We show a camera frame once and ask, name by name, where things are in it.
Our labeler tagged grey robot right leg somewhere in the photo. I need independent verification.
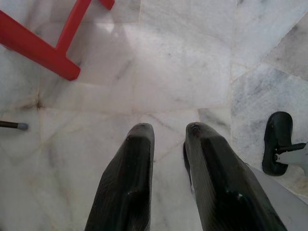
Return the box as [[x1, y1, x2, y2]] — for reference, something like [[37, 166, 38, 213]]
[[274, 142, 308, 169]]

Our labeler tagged red plastic stool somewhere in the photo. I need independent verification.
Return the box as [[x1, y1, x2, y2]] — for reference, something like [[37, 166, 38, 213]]
[[0, 0, 115, 81]]

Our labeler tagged grey robot leg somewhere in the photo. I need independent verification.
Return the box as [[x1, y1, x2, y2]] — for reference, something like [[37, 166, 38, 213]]
[[245, 163, 308, 231], [274, 142, 308, 169]]

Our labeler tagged grey robot left leg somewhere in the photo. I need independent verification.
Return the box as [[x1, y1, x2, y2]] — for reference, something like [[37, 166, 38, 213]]
[[245, 163, 308, 231]]

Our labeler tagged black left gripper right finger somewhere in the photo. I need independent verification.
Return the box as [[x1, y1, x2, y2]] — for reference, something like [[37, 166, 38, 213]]
[[184, 122, 288, 231]]

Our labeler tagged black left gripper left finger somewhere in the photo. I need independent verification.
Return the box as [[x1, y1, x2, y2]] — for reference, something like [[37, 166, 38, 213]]
[[84, 122, 154, 231]]

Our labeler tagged black robot left foot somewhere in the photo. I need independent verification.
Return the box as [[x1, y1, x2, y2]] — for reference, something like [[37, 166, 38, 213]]
[[182, 141, 193, 193]]

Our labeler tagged black table leg grey tip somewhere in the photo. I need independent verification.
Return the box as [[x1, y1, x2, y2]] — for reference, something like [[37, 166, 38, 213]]
[[0, 121, 29, 131]]

